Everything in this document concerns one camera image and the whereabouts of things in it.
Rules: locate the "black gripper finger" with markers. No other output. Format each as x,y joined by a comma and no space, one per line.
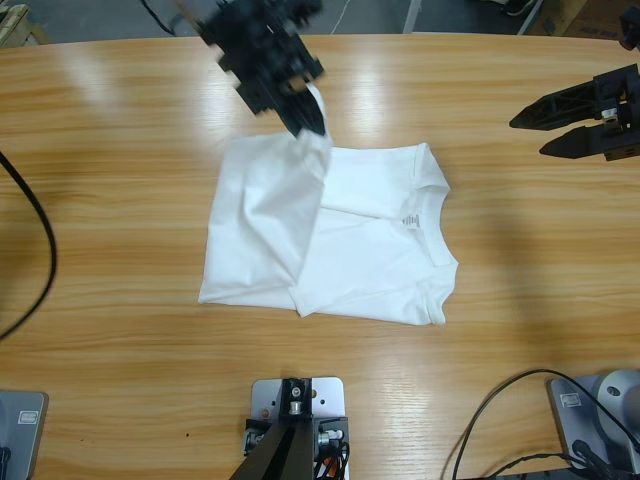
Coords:
555,112
575,144
311,115
292,117

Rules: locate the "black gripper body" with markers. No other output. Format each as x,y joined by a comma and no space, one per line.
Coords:
622,110
265,55

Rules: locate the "white T-shirt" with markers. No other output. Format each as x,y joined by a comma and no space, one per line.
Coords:
260,225

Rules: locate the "pale printed cardboard box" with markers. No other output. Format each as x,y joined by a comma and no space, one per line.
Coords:
595,27

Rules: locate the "brown cardboard box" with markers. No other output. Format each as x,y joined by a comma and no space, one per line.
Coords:
570,17

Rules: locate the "slanted metal bar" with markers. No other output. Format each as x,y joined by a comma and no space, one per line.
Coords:
532,17

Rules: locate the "dark bystander shoe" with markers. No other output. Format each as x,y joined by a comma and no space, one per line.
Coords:
515,7

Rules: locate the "wooden pallet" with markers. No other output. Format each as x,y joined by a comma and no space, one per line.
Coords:
20,25

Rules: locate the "white upright post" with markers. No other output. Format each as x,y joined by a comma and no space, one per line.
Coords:
411,15

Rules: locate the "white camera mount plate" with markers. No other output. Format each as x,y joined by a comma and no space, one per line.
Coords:
330,395

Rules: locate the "grey base plate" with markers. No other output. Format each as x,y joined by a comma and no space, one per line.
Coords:
25,450
565,425

